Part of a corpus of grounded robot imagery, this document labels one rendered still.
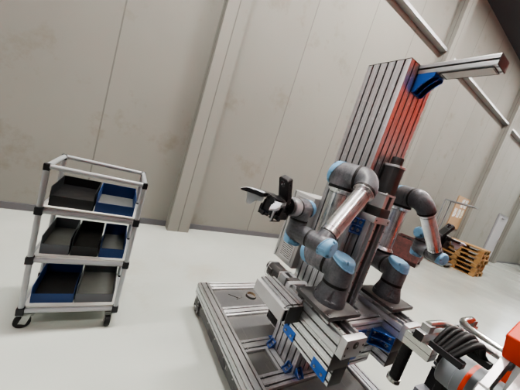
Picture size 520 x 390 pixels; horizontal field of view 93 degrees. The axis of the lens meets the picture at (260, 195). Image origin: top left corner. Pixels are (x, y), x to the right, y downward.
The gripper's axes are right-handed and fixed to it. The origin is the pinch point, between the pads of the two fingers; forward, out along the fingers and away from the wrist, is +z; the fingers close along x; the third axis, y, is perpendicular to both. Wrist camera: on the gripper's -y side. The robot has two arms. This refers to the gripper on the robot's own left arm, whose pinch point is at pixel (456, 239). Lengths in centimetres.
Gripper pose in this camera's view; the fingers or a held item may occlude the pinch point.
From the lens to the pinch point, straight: 217.2
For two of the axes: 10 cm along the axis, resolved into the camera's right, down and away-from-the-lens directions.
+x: 2.2, 3.5, -9.1
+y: -3.4, 9.0, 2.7
